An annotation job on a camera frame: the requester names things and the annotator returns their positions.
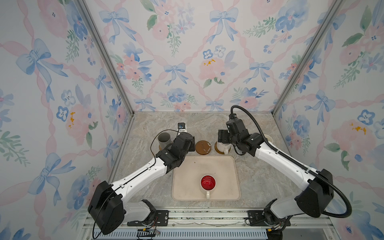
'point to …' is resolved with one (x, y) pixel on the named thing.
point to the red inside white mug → (207, 183)
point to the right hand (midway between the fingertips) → (224, 132)
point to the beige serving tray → (187, 176)
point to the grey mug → (164, 139)
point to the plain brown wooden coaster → (217, 149)
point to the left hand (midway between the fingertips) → (191, 136)
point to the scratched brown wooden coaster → (203, 147)
